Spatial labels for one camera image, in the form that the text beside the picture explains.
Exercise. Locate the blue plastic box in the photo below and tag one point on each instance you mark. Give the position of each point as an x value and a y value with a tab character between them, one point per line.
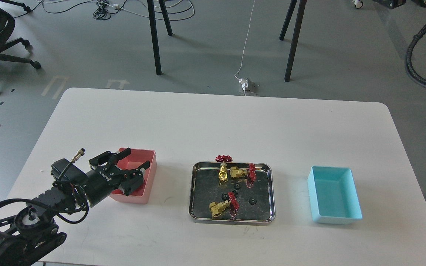
333	196

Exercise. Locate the black table leg left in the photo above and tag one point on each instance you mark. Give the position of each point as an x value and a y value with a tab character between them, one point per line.
153	28

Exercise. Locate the pink plastic box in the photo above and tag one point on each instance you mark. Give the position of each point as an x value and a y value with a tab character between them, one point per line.
150	173

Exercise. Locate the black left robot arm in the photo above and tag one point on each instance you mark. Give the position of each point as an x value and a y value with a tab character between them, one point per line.
28	230

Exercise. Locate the brass valve upright red handwheel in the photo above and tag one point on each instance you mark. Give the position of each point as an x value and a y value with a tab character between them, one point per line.
223	174

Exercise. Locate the white power adapter on floor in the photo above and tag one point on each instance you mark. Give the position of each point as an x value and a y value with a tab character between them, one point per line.
247	86

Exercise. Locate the brass valve red handwheel top right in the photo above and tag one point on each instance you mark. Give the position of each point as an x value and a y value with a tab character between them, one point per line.
250	173

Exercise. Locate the shiny metal tray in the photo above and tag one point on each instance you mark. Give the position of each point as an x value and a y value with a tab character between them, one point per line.
206	188

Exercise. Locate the brass valve red handwheel bottom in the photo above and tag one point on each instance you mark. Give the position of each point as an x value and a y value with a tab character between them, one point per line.
217	209

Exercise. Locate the black table leg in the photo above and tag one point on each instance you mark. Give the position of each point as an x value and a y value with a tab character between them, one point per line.
295	37
153	28

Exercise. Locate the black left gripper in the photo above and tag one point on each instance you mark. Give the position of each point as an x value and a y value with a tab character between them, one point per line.
104	176

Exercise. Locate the black table leg right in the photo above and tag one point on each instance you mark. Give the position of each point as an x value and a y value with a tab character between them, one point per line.
295	37

